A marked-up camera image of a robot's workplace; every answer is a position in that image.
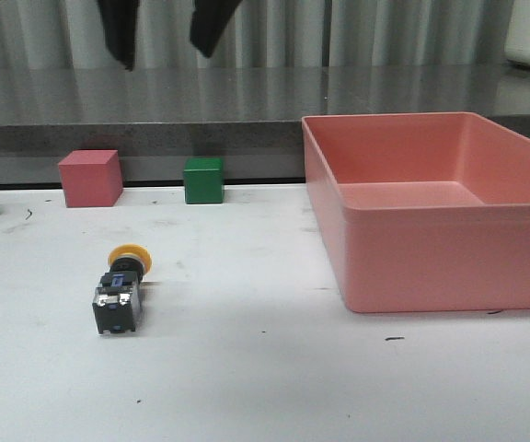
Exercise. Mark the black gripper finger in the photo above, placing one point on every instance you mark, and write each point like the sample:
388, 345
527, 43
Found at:
208, 22
119, 22

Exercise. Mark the yellow push button switch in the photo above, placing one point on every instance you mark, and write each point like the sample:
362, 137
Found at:
117, 303

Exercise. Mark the green cube block centre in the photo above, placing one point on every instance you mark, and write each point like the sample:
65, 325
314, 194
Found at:
204, 180

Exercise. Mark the pink cube block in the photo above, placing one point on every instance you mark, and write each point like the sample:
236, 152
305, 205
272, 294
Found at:
91, 178

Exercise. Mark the pink plastic bin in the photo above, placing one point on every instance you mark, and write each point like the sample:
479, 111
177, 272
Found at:
422, 211

